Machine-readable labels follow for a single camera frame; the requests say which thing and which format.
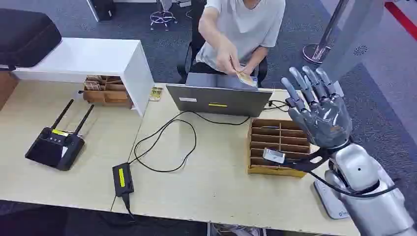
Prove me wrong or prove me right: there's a person's right hand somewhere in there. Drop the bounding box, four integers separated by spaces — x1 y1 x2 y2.
215 42 243 76

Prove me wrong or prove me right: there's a person's left hand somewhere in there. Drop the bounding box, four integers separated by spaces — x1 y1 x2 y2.
241 63 258 76

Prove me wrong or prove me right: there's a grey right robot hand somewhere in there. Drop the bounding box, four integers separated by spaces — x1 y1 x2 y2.
280 66 353 150

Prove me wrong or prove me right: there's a printed card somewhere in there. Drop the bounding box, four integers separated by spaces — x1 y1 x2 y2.
236 70 258 88

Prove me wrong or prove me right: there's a black office chair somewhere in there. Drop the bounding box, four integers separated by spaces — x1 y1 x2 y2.
177 0 268 88

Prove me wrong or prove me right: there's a person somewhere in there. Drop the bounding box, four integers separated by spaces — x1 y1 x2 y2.
190 0 287 79

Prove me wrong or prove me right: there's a grey laptop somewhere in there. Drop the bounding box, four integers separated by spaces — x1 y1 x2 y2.
165 72 273 118

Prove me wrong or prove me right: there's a brown slotted card box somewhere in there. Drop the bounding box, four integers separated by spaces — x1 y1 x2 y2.
247 118 322 178

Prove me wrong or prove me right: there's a chrome stool base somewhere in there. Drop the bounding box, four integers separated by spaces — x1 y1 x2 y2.
149 0 178 31

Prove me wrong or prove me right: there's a white flat handheld device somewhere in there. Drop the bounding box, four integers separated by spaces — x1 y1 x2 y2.
313 179 350 220

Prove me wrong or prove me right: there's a small stack of cards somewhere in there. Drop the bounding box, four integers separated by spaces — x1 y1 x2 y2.
149 87 164 102

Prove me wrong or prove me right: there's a grey kiosk stand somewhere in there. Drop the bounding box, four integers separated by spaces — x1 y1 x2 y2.
321 0 387 98

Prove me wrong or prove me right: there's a wooden box of cards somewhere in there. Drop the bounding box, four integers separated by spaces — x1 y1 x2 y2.
82 75 134 110

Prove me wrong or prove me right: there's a black computer tower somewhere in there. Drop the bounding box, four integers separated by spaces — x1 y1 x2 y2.
86 0 116 23

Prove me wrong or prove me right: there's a white desk riser shelf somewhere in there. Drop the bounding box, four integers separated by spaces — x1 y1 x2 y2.
0 37 155 117

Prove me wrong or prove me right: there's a black power adapter yellow label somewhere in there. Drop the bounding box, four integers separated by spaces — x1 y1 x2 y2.
112 162 135 198

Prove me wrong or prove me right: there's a black remote controller with antennas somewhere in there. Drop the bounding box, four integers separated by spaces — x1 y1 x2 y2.
25 99 95 172

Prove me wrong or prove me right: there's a black carrying case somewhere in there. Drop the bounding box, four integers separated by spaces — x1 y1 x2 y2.
0 8 62 72

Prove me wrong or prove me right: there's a brown wooden panel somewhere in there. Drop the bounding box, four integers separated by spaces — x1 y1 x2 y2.
0 71 19 112

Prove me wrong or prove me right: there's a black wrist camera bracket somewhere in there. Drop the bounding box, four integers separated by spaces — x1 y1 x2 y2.
282 147 330 173

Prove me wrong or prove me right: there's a thin black drive cable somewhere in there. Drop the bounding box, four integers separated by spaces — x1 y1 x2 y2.
263 99 291 113

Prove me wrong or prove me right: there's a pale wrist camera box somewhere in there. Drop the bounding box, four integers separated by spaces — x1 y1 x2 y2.
262 148 286 165

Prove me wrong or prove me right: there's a chrome stanchion post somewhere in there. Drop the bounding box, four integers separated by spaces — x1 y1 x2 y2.
302 0 349 65

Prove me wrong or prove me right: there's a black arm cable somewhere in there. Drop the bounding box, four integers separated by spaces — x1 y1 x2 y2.
307 159 399 199

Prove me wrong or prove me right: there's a long black power cable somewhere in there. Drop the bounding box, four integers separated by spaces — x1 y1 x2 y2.
128 111 251 173

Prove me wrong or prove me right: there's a black adapter mains cable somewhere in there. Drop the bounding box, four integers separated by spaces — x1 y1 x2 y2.
110 194 136 222

